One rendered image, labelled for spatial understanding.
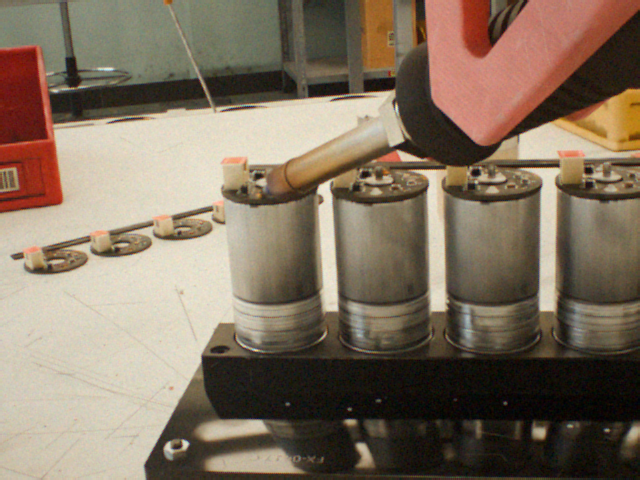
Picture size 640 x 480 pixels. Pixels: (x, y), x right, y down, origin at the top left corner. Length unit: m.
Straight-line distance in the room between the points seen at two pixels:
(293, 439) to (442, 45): 0.11
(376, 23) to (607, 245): 4.07
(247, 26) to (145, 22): 0.44
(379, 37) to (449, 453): 4.10
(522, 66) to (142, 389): 0.18
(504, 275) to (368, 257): 0.03
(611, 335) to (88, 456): 0.14
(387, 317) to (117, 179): 0.29
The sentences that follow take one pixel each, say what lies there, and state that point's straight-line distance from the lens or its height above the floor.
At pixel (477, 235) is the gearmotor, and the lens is 0.25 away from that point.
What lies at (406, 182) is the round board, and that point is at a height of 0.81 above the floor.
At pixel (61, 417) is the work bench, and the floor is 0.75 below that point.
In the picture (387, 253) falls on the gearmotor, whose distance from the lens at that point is 0.26.
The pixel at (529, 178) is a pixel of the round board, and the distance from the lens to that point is 0.26.
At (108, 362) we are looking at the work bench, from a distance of 0.33.
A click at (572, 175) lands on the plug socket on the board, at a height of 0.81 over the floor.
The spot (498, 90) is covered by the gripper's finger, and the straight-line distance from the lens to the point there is 0.17.
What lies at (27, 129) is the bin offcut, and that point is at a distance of 0.61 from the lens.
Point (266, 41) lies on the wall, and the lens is 4.67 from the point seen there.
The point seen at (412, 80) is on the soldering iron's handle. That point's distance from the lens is 0.19.
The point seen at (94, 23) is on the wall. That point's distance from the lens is 4.62.
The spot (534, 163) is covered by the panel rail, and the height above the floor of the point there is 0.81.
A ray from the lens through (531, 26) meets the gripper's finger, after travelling 0.16.
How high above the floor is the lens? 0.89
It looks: 19 degrees down
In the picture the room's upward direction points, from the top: 4 degrees counter-clockwise
